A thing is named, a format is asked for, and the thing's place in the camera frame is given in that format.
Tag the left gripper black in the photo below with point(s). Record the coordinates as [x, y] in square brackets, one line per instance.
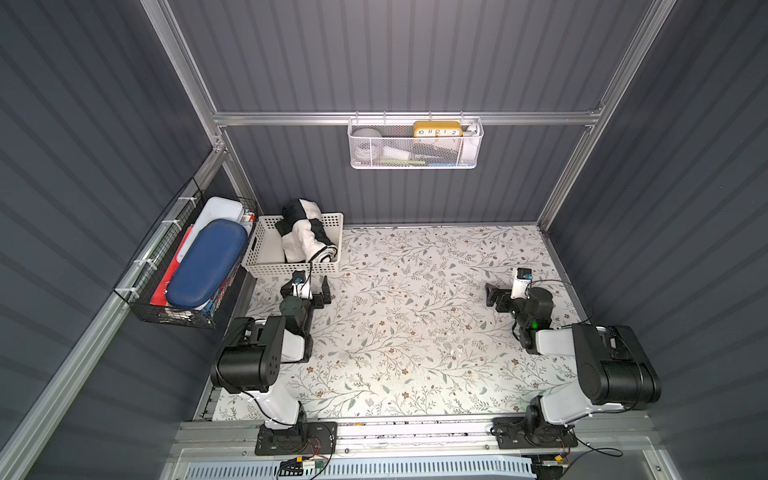
[306, 297]

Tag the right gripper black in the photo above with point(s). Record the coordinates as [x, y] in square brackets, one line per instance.
[502, 297]

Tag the black white checkered pillowcase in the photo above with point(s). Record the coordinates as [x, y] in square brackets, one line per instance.
[303, 236]

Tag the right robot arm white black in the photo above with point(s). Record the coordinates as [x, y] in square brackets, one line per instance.
[613, 372]

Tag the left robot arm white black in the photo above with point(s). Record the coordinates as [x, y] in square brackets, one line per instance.
[249, 361]

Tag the white tape roll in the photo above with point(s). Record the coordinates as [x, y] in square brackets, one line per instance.
[366, 145]

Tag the white perforated plastic basket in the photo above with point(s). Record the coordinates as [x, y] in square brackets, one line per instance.
[272, 254]

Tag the blue oval case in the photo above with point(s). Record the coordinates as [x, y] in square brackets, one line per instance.
[207, 264]

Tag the white plastic box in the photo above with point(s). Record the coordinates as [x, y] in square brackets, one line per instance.
[215, 208]

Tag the red flat book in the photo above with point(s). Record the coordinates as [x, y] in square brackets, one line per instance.
[158, 297]

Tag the white mesh hanging basket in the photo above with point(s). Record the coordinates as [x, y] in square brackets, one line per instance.
[402, 151]

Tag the yellow clock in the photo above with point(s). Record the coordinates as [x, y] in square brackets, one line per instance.
[437, 129]

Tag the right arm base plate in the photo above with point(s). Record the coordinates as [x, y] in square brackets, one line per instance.
[518, 433]

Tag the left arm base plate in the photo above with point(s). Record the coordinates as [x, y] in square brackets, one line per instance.
[304, 439]

